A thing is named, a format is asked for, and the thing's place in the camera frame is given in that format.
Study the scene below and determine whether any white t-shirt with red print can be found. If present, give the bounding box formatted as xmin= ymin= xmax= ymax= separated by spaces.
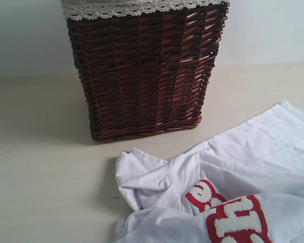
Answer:
xmin=115 ymin=101 xmax=304 ymax=242

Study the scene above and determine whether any cream lace basket liner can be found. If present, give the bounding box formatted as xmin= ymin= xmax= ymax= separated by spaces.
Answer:
xmin=61 ymin=0 xmax=229 ymax=21

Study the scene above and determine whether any dark brown wicker basket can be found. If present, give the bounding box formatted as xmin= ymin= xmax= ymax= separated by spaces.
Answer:
xmin=66 ymin=1 xmax=230 ymax=142

